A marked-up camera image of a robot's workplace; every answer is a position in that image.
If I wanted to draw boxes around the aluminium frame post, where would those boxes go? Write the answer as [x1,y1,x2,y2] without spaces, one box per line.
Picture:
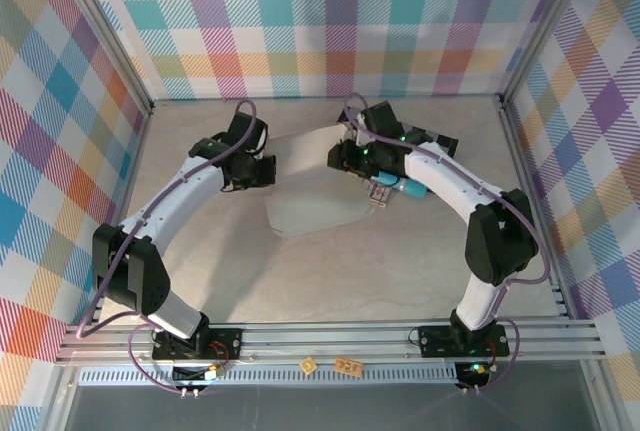
[49,0,154,113]
[498,0,599,108]

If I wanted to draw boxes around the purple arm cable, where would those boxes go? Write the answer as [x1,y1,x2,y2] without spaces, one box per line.
[77,99,271,395]
[344,92,551,395]

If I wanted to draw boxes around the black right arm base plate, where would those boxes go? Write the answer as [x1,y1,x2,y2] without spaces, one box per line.
[417,323,511,358]

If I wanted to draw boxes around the small printed card box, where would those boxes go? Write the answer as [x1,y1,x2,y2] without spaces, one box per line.
[367,183,391,208]

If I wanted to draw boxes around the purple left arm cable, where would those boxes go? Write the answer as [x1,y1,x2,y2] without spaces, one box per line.
[77,99,271,395]

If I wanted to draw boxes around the grey slotted cable duct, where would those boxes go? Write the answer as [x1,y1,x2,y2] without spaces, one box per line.
[79,363,461,386]

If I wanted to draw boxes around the teal marker pen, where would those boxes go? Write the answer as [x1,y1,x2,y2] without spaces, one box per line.
[377,170,429,200]

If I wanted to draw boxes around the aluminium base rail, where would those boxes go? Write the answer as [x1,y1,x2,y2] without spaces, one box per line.
[54,318,606,367]

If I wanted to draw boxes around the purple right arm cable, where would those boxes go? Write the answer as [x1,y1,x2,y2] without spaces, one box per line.
[344,92,551,395]

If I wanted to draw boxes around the black grey checkered board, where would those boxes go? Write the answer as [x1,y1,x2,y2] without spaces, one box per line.
[339,106,460,158]

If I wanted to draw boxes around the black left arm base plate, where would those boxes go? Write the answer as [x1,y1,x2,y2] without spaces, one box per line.
[152,325,244,360]

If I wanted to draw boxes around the rectangular wooden tag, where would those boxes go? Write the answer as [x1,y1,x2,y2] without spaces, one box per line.
[333,356,364,378]

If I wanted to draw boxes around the pink paper box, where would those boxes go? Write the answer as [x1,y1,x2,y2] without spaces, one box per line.
[263,122,377,238]

